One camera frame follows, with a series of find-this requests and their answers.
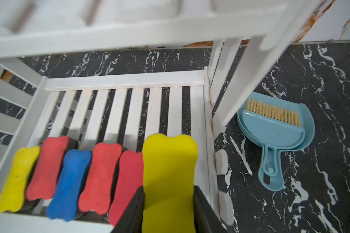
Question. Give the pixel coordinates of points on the yellow eraser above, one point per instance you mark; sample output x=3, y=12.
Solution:
x=169, y=167
x=13, y=195

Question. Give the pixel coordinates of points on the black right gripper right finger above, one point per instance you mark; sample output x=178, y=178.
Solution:
x=205, y=219

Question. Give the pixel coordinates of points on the red eraser bottom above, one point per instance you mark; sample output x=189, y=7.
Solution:
x=45, y=176
x=96, y=195
x=130, y=178

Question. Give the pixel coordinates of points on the light blue dustpan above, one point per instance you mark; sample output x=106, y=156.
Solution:
x=276, y=183

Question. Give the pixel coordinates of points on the blue eraser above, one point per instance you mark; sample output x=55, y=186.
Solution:
x=65, y=200

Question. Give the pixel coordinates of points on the light blue hand brush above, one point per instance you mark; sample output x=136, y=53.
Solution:
x=275, y=128

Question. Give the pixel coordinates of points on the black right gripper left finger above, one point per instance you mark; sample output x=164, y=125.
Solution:
x=131, y=220

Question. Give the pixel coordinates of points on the white wooden slatted shelf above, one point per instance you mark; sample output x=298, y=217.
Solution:
x=250, y=36

